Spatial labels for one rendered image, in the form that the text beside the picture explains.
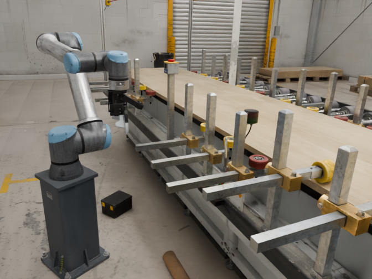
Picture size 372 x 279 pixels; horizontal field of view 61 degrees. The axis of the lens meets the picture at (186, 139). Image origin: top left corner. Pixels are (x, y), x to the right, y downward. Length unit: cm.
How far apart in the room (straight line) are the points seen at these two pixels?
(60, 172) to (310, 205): 128
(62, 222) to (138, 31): 768
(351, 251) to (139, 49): 842
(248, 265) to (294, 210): 60
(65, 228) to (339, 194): 148
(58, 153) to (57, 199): 25
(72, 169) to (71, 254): 52
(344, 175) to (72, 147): 137
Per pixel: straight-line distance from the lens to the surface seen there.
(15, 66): 916
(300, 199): 142
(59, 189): 183
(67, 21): 901
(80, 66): 152
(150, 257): 222
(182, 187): 123
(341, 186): 97
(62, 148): 183
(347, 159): 94
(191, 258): 221
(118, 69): 146
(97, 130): 189
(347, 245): 132
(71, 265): 214
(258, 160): 136
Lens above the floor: 143
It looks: 20 degrees down
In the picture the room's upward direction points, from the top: 2 degrees clockwise
